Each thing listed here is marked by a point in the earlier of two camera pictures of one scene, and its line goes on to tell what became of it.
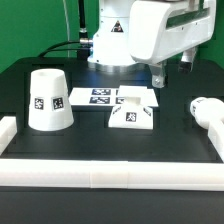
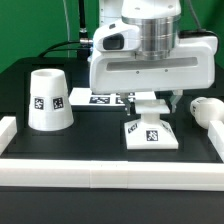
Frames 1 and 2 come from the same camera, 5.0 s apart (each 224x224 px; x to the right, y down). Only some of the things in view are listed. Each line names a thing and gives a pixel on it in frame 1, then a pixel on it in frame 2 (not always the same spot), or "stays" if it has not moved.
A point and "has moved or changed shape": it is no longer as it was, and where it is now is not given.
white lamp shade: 49,104 stays
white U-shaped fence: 111,174 stays
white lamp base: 132,115 has moved or changed shape
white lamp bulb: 206,111 stays
